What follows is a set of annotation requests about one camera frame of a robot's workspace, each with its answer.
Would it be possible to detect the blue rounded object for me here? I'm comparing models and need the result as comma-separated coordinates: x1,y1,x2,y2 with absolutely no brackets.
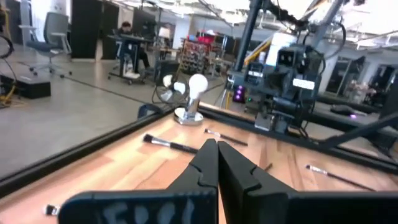
137,103,164,120

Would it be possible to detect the pen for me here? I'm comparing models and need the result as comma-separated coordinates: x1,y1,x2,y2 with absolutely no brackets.
142,133,200,154

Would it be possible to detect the white round column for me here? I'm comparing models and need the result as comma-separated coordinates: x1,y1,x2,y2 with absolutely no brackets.
266,32,298,68

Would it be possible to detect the black monitor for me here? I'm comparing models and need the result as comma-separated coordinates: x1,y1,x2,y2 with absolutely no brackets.
132,7,158,40

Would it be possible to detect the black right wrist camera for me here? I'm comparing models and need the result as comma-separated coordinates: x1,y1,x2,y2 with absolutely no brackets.
275,48,298,68

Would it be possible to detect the grey office chair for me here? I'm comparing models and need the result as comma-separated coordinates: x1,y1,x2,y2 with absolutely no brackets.
19,11,73,78

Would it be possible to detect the shelf rack with colourful items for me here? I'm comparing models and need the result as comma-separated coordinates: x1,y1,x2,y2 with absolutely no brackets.
179,29,218,75

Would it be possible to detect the tall black cabinet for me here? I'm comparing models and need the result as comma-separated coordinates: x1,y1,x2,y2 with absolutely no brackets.
70,0,121,60

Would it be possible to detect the black aluminium rig frame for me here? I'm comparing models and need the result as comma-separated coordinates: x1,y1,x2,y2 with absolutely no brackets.
0,0,398,200

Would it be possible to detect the black desk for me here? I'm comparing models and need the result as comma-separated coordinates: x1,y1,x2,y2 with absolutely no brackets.
107,33,156,85

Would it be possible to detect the long thin makeup brush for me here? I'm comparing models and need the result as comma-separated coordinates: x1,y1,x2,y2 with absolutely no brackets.
305,164,377,192

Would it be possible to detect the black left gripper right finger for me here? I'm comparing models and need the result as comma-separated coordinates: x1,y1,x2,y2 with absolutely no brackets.
218,141,398,224

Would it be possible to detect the black computer with purple lights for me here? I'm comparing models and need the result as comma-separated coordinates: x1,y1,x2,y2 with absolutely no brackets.
231,83,248,105

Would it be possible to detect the white bulb on chrome stand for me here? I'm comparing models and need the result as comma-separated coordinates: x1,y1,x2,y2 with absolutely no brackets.
173,73,209,126

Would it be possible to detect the black floor fan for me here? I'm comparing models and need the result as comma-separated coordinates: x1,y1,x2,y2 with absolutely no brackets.
154,73,190,105

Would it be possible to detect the person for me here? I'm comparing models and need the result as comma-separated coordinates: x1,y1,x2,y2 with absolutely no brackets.
116,21,150,72

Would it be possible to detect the black box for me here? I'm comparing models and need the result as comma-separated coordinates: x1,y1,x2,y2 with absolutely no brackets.
0,74,52,100

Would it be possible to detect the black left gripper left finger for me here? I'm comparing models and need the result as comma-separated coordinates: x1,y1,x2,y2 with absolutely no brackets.
57,138,219,224

